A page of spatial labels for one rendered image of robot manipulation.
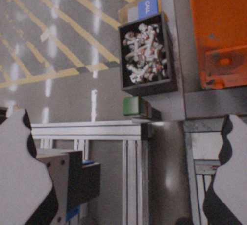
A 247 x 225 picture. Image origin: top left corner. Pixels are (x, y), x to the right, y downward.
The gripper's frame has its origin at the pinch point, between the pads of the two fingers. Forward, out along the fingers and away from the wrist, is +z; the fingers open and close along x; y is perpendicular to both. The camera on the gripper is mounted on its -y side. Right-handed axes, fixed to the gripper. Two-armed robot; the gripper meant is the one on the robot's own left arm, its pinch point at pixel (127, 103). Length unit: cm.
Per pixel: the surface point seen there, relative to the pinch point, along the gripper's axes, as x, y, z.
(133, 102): 2.4, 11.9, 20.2
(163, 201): 24, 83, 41
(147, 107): 6.1, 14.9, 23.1
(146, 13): 8, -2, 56
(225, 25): 10.2, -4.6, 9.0
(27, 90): -78, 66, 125
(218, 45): 11.9, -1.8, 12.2
